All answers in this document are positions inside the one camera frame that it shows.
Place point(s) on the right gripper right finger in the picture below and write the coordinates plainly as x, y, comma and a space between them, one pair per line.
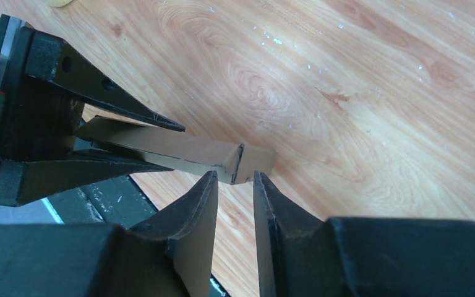
301, 255

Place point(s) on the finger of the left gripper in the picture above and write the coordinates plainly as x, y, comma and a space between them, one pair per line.
90, 82
23, 182

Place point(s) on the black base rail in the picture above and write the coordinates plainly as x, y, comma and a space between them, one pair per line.
117, 200

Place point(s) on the cardboard box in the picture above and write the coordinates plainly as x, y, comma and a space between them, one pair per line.
234, 163

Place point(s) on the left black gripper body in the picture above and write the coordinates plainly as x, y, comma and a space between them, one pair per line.
38, 116

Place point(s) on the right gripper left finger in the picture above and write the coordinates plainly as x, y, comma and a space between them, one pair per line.
168, 254

